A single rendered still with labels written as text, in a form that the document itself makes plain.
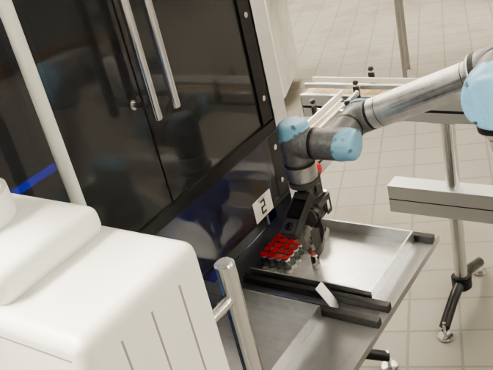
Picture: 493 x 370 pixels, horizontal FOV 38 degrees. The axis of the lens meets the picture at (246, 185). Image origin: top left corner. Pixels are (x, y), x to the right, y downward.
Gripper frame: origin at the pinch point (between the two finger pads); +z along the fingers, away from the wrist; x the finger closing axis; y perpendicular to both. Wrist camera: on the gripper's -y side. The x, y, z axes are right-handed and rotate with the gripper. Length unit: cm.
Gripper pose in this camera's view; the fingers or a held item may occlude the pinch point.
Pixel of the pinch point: (312, 252)
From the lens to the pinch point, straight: 181.0
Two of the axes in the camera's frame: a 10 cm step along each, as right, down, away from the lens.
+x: -8.2, -1.0, 5.7
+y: 5.3, -4.9, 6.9
